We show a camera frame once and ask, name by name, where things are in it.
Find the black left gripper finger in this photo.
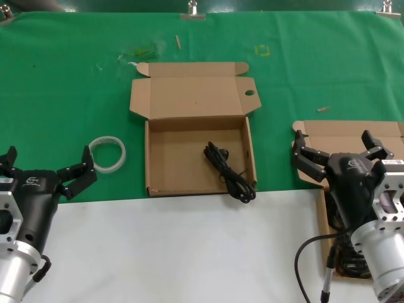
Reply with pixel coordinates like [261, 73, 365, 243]
[0, 145, 18, 177]
[56, 145, 98, 202]

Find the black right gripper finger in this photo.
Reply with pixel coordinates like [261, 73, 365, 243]
[292, 129, 329, 182]
[360, 129, 395, 162]

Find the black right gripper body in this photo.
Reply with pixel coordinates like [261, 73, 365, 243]
[324, 152, 388, 230]

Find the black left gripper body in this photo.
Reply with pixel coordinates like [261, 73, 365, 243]
[0, 169, 62, 256]

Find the open cardboard box with hole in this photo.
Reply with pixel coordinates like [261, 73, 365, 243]
[129, 61, 262, 198]

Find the clear tape roll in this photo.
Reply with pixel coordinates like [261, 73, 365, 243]
[88, 135, 128, 174]

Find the green table cloth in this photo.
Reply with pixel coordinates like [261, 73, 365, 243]
[0, 11, 404, 205]

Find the silver binder clip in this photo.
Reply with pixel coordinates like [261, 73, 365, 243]
[179, 0, 206, 21]
[0, 6, 14, 25]
[374, 0, 404, 20]

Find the torn clear plastic scrap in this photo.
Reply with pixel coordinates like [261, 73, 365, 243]
[117, 40, 167, 67]

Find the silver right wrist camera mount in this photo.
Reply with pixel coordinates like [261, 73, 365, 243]
[371, 159, 404, 225]

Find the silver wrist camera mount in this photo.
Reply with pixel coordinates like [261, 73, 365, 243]
[371, 159, 404, 225]
[0, 191, 25, 253]

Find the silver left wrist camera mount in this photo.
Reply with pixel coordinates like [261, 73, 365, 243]
[0, 191, 25, 253]

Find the open cardboard box with cables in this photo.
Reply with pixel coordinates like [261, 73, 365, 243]
[292, 119, 404, 282]

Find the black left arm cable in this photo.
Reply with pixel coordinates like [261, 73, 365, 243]
[23, 254, 52, 297]

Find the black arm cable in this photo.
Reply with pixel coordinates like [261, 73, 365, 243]
[23, 254, 52, 297]
[295, 232, 353, 303]

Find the black cable bundle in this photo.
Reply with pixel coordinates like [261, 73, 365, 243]
[324, 191, 373, 280]

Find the black coiled power cable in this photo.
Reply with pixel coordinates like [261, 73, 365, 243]
[203, 141, 257, 205]

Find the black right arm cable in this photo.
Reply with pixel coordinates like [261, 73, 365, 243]
[295, 232, 353, 303]

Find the cable with silver connector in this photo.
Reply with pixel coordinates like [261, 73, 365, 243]
[321, 245, 337, 303]

